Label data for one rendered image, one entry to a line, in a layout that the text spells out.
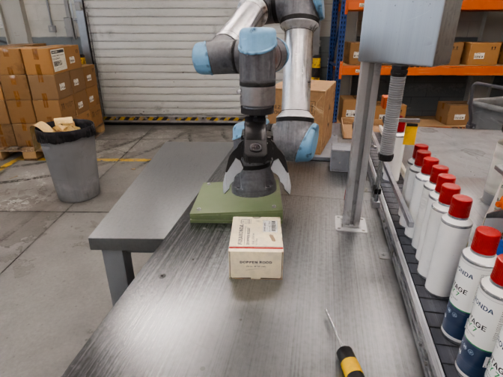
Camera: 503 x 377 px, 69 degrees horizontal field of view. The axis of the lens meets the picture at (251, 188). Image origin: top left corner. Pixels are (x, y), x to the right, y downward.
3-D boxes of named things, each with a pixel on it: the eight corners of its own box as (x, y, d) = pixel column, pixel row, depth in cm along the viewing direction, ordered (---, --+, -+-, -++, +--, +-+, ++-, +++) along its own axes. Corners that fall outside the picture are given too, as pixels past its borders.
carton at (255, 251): (282, 279, 84) (283, 252, 81) (229, 278, 84) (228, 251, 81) (279, 241, 99) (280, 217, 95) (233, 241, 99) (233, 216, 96)
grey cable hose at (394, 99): (394, 162, 84) (410, 66, 75) (378, 161, 84) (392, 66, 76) (391, 157, 87) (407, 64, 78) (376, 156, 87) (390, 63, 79)
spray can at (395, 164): (400, 183, 122) (410, 123, 113) (383, 182, 123) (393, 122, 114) (397, 177, 126) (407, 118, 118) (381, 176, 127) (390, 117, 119)
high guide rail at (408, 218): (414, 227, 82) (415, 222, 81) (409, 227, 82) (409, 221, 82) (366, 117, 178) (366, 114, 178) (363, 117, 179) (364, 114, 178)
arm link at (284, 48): (245, 38, 89) (230, 39, 79) (291, 34, 85) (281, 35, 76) (248, 72, 92) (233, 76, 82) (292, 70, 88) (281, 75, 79)
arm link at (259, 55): (282, 27, 75) (272, 27, 68) (281, 82, 79) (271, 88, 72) (245, 28, 77) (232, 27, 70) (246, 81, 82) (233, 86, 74)
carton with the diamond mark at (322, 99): (319, 155, 157) (325, 90, 146) (266, 149, 165) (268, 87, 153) (331, 136, 183) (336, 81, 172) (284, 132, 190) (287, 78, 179)
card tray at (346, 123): (396, 141, 182) (397, 133, 181) (342, 138, 187) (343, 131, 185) (387, 126, 209) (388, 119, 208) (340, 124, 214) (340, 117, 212)
